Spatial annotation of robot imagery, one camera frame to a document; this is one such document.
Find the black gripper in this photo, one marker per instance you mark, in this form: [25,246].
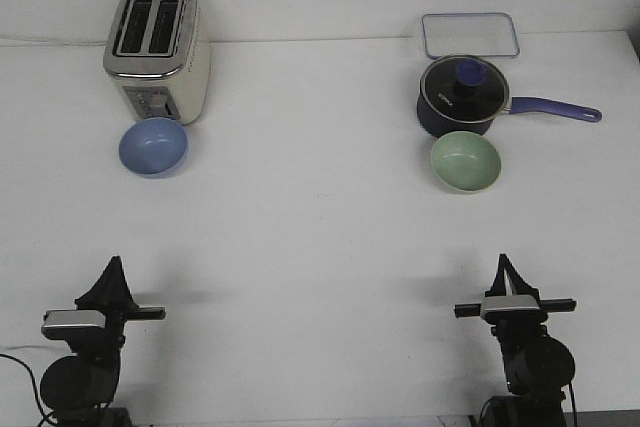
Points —
[515,327]
[111,290]

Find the green bowl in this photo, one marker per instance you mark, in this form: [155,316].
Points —
[465,162]

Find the blue bowl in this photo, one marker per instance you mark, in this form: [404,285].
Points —
[154,148]

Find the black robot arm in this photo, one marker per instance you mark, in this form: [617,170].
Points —
[80,387]
[537,367]

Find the dark blue saucepan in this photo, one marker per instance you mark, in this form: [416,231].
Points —
[530,106]

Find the glass pot lid blue knob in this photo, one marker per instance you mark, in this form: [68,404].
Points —
[446,73]

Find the cream and steel toaster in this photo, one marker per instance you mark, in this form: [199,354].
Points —
[159,58]

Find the clear plastic container blue rim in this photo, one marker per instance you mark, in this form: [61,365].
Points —
[485,34]

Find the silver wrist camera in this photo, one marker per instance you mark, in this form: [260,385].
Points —
[67,324]
[501,305]

